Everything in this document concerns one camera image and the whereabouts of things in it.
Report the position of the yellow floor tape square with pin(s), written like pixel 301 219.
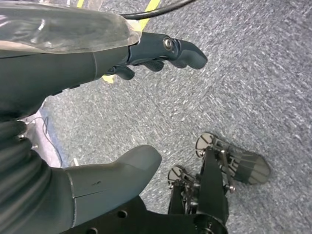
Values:
pixel 146 16

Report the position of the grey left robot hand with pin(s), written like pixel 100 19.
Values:
pixel 60 68

